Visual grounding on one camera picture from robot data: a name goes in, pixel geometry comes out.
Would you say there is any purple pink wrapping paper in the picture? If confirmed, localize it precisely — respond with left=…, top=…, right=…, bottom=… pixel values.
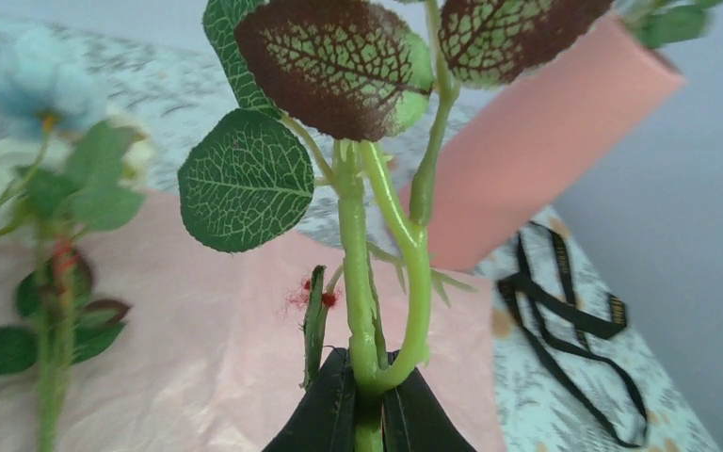
left=0, top=134, right=509, bottom=452

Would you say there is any purple flower bouquet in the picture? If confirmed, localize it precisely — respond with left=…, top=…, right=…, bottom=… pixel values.
left=0, top=30, right=155, bottom=451

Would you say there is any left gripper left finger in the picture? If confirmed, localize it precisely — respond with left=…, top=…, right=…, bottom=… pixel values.
left=264, top=348, right=356, bottom=452

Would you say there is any pink cylindrical vase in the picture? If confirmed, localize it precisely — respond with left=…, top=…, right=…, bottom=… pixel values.
left=420, top=1, right=684, bottom=271

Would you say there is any peach rose flower stem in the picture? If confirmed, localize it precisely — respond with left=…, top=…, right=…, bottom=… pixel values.
left=617, top=0, right=723, bottom=50

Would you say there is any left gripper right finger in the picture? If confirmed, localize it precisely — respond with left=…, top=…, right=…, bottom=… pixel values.
left=383, top=368, right=474, bottom=452

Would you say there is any pink rose flower stem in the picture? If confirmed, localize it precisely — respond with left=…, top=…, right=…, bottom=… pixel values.
left=178, top=1, right=612, bottom=451

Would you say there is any floral patterned table mat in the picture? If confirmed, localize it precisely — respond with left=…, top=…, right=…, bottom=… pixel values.
left=0, top=14, right=721, bottom=451

